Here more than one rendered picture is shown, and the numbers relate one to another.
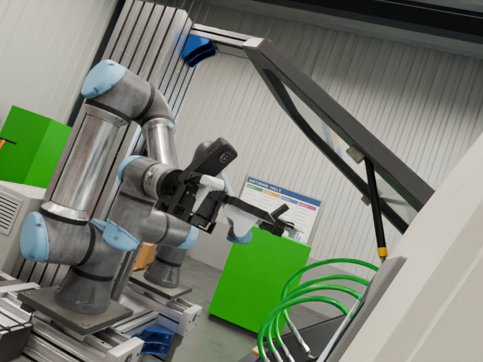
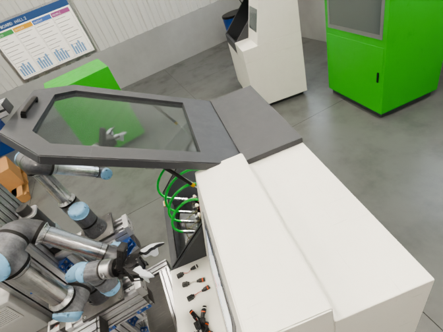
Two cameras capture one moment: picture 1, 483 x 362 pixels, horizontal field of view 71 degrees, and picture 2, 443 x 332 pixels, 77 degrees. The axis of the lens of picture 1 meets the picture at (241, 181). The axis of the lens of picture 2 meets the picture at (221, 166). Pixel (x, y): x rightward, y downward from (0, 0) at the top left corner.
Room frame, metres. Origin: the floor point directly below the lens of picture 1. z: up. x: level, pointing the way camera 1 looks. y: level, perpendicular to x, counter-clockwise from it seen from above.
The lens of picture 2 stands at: (-0.23, -0.03, 2.27)
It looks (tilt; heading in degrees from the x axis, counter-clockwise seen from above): 38 degrees down; 333
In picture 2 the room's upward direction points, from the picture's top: 21 degrees counter-clockwise
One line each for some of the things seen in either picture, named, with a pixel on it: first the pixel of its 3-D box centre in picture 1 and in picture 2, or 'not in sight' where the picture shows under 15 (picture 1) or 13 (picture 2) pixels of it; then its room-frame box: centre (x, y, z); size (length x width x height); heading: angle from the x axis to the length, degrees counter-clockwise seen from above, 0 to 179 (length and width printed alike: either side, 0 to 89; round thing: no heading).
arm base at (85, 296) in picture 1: (88, 284); (95, 287); (0.99, 0.30, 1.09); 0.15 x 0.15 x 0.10
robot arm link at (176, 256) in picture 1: (175, 243); (81, 213); (1.48, 0.17, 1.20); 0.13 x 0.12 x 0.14; 10
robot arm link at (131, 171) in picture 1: (144, 177); (92, 271); (0.72, 0.19, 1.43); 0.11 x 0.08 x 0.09; 49
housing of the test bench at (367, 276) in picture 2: not in sight; (295, 244); (0.53, -0.68, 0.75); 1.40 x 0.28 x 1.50; 155
